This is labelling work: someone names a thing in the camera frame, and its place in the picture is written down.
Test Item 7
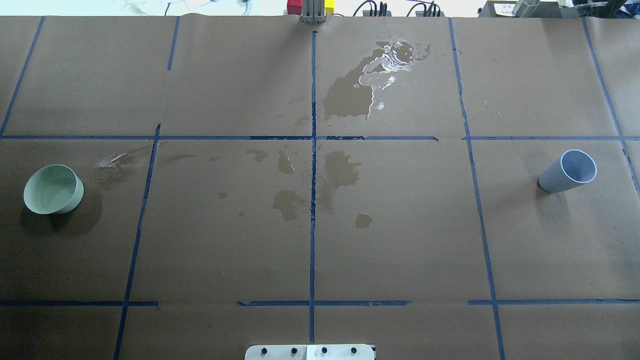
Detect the blue plastic cup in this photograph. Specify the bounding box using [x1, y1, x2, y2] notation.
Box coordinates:
[537, 149, 598, 193]

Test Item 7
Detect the light green bowl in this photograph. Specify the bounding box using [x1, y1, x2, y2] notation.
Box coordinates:
[23, 164, 85, 215]

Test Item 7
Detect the red cube block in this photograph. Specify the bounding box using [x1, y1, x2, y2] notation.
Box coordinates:
[286, 0, 303, 16]

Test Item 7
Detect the metal cup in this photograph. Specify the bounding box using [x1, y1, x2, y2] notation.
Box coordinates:
[512, 0, 541, 18]

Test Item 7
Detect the aluminium frame post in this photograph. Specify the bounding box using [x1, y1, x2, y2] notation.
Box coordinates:
[300, 0, 327, 24]

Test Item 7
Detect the white pedestal column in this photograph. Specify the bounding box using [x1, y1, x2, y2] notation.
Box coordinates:
[244, 343, 377, 360]

